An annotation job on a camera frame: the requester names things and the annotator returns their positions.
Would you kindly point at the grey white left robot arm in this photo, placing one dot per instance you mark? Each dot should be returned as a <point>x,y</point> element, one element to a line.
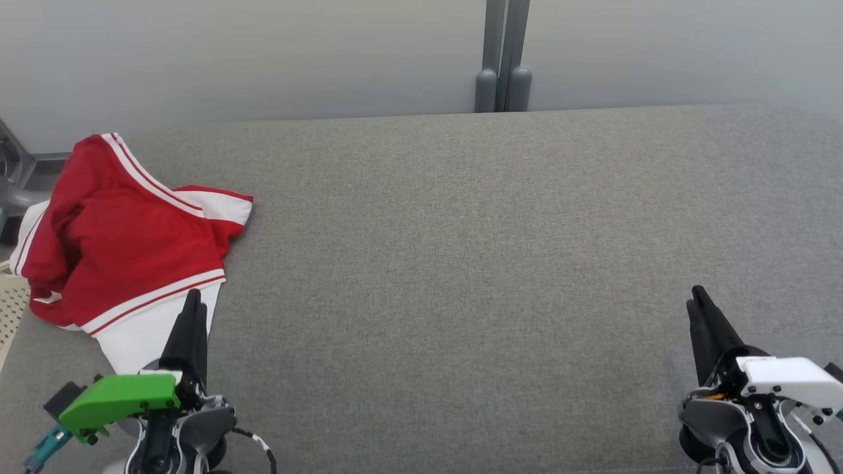
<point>197,428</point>

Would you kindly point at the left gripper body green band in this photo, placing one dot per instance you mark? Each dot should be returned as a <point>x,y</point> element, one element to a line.
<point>118,398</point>

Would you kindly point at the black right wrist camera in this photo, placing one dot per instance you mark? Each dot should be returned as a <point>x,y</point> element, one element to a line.
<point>836,372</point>

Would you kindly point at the grey partition post with foot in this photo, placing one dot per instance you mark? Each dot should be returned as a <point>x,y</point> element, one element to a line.
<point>520,66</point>
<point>486,66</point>

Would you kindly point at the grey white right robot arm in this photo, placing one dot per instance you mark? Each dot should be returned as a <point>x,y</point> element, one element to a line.
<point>718,421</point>

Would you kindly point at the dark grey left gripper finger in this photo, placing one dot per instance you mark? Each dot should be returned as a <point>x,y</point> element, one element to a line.
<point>184,342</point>
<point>203,355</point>

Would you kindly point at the red Bulls basketball jersey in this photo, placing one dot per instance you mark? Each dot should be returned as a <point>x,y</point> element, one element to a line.
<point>112,263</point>

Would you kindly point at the cream perforated laundry basket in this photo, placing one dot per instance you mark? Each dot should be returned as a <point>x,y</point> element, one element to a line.
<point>10,309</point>

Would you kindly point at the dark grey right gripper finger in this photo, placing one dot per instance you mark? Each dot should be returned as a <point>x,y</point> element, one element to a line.
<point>695,342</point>
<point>718,342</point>

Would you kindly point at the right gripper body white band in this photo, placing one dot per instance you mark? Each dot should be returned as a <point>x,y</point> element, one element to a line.
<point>790,378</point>

